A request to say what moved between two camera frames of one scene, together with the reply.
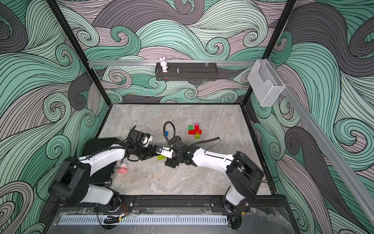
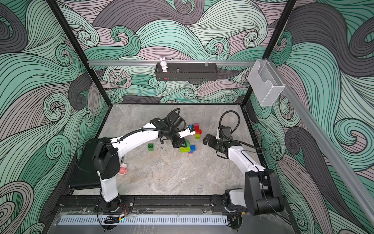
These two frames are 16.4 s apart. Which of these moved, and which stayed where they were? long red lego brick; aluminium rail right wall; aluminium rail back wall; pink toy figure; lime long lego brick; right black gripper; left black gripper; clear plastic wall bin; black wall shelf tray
Moved: lime long lego brick; left black gripper; right black gripper
Stayed: pink toy figure; aluminium rail back wall; aluminium rail right wall; black wall shelf tray; long red lego brick; clear plastic wall bin
